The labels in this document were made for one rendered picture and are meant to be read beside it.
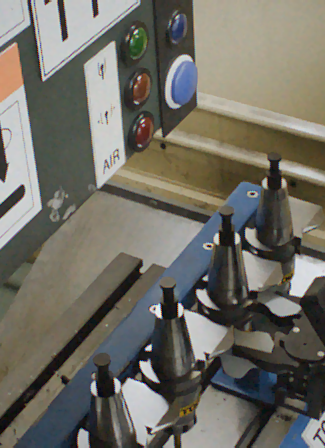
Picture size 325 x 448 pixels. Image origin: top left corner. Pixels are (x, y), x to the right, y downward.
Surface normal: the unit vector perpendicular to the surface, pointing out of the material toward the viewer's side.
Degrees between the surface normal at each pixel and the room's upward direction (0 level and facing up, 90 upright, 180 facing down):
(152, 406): 0
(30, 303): 25
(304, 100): 90
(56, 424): 0
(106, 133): 90
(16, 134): 90
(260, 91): 90
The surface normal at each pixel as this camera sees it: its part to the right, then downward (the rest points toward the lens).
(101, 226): -0.25, -0.48
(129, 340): -0.04, -0.78
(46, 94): 0.87, 0.28
